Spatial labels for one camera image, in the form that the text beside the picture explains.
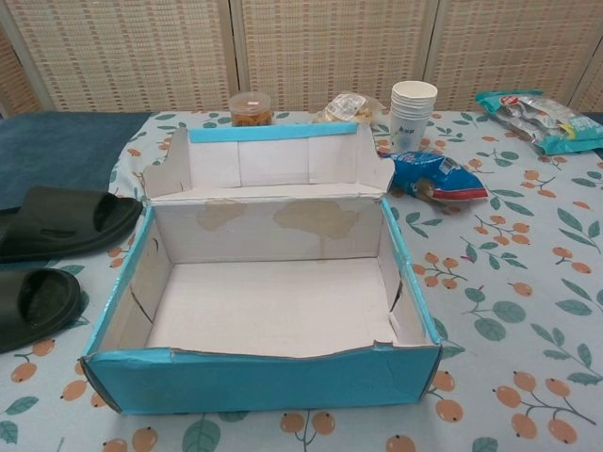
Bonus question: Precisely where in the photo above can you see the black slipper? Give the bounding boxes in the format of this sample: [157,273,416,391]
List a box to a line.
[0,186,144,265]
[0,267,84,354]

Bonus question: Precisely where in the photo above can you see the blue shoe box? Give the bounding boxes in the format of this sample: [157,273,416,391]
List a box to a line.
[79,122,443,416]

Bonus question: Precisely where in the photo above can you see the clear jar of brown snacks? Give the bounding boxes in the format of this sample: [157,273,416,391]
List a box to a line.
[229,91,274,128]

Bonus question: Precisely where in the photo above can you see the clear bag of crackers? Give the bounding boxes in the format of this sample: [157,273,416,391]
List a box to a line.
[322,91,385,127]

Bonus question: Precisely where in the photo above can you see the blue snack bag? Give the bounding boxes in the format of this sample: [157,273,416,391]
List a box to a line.
[379,150,489,211]

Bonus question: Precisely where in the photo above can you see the white paper cup stack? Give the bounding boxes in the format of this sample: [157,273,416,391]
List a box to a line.
[390,80,437,155]

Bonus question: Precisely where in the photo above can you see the woven bamboo screen panel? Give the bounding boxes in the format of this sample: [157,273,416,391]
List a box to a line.
[0,0,241,114]
[0,40,32,118]
[428,0,603,114]
[230,0,444,114]

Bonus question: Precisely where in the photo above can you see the floral tablecloth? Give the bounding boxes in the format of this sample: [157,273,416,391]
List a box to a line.
[0,108,603,452]

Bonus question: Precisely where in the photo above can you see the teal packet of silver sachets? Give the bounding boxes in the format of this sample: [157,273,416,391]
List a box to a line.
[474,89,603,156]

